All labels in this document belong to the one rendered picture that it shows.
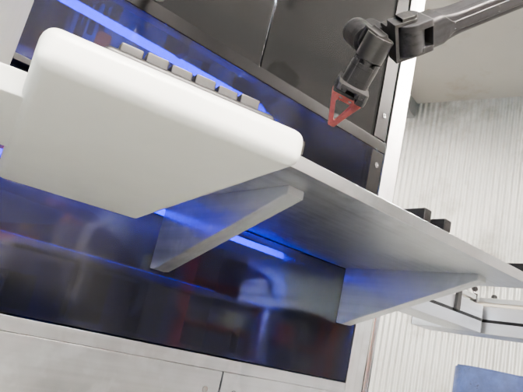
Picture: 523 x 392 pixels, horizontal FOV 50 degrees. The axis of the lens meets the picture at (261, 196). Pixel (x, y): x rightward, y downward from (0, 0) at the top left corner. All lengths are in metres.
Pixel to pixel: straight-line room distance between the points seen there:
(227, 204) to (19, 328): 0.37
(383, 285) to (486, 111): 4.40
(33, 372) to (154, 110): 0.65
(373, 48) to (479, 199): 4.18
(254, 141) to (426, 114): 5.34
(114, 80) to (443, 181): 5.07
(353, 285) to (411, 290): 0.16
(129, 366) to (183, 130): 0.68
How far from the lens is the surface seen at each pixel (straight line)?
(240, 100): 0.45
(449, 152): 5.48
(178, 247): 0.96
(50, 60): 0.38
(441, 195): 5.33
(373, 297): 1.27
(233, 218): 0.85
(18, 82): 0.46
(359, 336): 1.40
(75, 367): 1.00
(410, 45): 1.15
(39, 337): 0.97
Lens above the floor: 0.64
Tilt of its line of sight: 15 degrees up
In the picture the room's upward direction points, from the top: 13 degrees clockwise
